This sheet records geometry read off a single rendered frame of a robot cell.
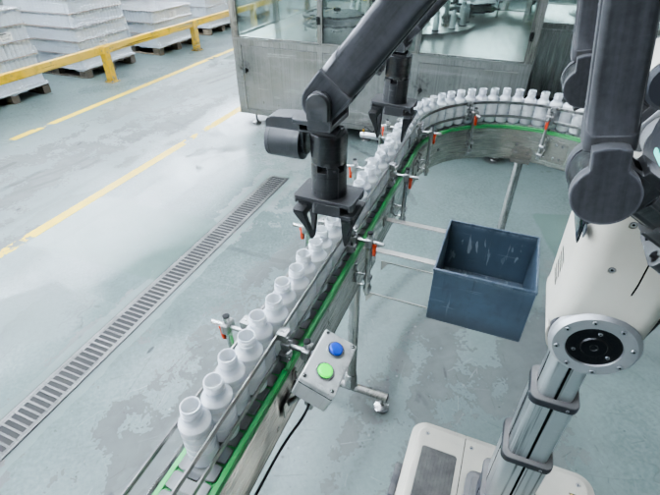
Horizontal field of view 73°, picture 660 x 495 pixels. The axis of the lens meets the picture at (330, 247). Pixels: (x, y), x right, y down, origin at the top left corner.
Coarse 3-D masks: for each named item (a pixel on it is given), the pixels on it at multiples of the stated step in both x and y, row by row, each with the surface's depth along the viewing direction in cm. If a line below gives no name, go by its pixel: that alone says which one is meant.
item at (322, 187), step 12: (312, 168) 70; (336, 168) 68; (312, 180) 71; (324, 180) 69; (336, 180) 69; (300, 192) 73; (312, 192) 72; (324, 192) 70; (336, 192) 71; (348, 192) 73; (360, 192) 73; (336, 204) 70; (348, 204) 70
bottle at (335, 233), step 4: (328, 216) 127; (328, 220) 128; (332, 220) 129; (336, 220) 128; (328, 224) 126; (332, 224) 125; (336, 224) 126; (328, 228) 127; (332, 228) 126; (336, 228) 127; (328, 232) 127; (332, 232) 127; (336, 232) 127; (340, 232) 128; (328, 236) 127; (332, 236) 127; (336, 236) 127; (340, 236) 128; (332, 240) 127; (336, 240) 128; (332, 244) 128; (336, 244) 128; (340, 244) 129; (332, 248) 129; (340, 248) 131; (336, 252) 130; (340, 252) 131; (332, 256) 131; (336, 256) 131; (332, 260) 132; (336, 260) 132; (332, 264) 133; (340, 264) 134; (332, 268) 134; (336, 268) 134
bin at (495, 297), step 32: (384, 224) 170; (416, 224) 167; (416, 256) 151; (448, 256) 175; (480, 256) 169; (512, 256) 164; (448, 288) 145; (480, 288) 140; (512, 288) 136; (448, 320) 153; (480, 320) 147; (512, 320) 143
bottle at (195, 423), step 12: (192, 396) 79; (180, 408) 78; (192, 408) 81; (204, 408) 82; (180, 420) 80; (192, 420) 78; (204, 420) 80; (180, 432) 79; (192, 432) 78; (204, 432) 79; (192, 444) 80; (216, 444) 85; (192, 456) 83; (204, 456) 83
